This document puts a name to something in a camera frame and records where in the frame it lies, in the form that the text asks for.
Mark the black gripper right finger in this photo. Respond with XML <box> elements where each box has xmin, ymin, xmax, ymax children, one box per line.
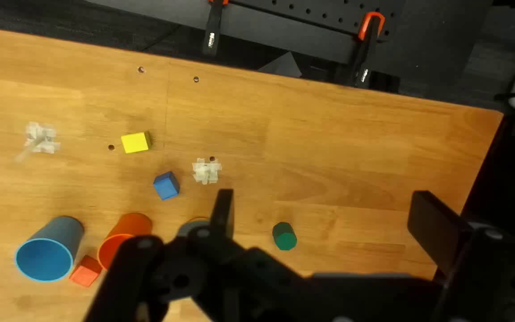
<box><xmin>406</xmin><ymin>190</ymin><xmax>515</xmax><ymax>322</ymax></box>

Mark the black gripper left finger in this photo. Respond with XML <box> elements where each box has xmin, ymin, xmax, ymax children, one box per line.
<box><xmin>84</xmin><ymin>188</ymin><xmax>307</xmax><ymax>322</ymax></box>

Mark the blue plastic cup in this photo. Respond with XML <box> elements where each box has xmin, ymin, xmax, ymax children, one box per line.
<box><xmin>12</xmin><ymin>215</ymin><xmax>86</xmax><ymax>285</ymax></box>

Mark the blue cube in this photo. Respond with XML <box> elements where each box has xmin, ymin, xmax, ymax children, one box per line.
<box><xmin>152</xmin><ymin>170</ymin><xmax>182</xmax><ymax>203</ymax></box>

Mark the green cylinder block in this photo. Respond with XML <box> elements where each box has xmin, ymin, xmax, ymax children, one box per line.
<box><xmin>270</xmin><ymin>221</ymin><xmax>298</xmax><ymax>251</ymax></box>

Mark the orange plastic cup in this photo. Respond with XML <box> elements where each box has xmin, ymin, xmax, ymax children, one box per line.
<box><xmin>94</xmin><ymin>212</ymin><xmax>153</xmax><ymax>272</ymax></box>

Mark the yellow cube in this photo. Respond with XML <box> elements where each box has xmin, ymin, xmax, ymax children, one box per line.
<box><xmin>119</xmin><ymin>131</ymin><xmax>153</xmax><ymax>156</ymax></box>

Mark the red cube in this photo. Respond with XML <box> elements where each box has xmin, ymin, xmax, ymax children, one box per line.
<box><xmin>69</xmin><ymin>255</ymin><xmax>103</xmax><ymax>290</ymax></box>

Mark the black perforated board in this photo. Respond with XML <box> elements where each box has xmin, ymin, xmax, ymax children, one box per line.
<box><xmin>209</xmin><ymin>0</ymin><xmax>411</xmax><ymax>38</ymax></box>

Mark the black clamp orange handle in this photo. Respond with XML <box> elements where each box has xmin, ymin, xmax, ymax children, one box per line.
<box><xmin>202</xmin><ymin>0</ymin><xmax>232</xmax><ymax>60</ymax></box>
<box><xmin>345</xmin><ymin>9</ymin><xmax>400</xmax><ymax>94</ymax></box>

